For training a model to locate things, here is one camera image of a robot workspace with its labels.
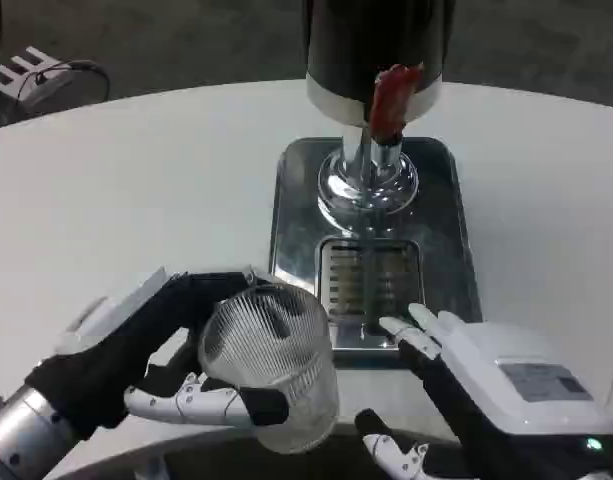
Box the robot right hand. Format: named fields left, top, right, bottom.
left=354, top=302, right=613, bottom=480

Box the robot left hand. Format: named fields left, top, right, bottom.
left=24, top=265, right=291, bottom=442

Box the clear ribbed glass cup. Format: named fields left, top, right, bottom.
left=197, top=283, right=340, bottom=455

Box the steel drip tray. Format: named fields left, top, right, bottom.
left=268, top=136, right=484, bottom=362

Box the white slotted box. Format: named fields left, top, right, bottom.
left=0, top=45, right=77, bottom=107

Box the black drink dispenser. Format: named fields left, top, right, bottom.
left=305, top=0, right=456, bottom=225

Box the black cable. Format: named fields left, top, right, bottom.
left=0, top=0, right=111, bottom=109

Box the red dispenser tap handle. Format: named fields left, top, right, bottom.
left=369, top=62, right=425, bottom=146

